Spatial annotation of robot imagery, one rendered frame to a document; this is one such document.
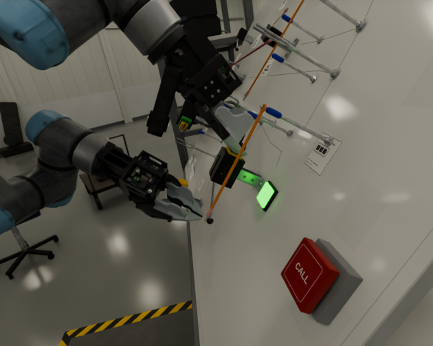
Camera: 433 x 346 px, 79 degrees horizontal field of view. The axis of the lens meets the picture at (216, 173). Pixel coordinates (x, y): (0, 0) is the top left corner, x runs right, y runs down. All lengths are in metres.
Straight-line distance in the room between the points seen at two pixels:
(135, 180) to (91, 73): 10.74
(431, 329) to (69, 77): 10.95
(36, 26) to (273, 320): 0.42
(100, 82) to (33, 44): 10.84
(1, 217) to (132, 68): 11.15
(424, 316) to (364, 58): 0.50
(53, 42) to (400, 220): 0.39
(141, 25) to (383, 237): 0.37
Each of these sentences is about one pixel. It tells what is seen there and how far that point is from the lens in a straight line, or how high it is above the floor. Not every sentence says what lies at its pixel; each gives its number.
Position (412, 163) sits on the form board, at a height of 1.20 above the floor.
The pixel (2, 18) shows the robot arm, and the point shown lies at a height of 1.39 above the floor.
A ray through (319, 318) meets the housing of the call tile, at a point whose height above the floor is 1.09.
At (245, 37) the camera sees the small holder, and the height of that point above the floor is 1.40.
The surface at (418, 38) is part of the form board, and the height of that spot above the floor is 1.30.
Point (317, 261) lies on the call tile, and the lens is 0.27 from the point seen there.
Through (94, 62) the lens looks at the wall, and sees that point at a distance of 11.26.
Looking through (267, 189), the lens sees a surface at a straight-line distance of 0.44.
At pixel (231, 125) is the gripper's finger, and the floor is 1.22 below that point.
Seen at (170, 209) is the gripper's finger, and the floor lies 1.09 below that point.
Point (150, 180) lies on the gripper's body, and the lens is 0.47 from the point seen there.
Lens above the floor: 1.31
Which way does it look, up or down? 21 degrees down
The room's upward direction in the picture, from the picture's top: 11 degrees counter-clockwise
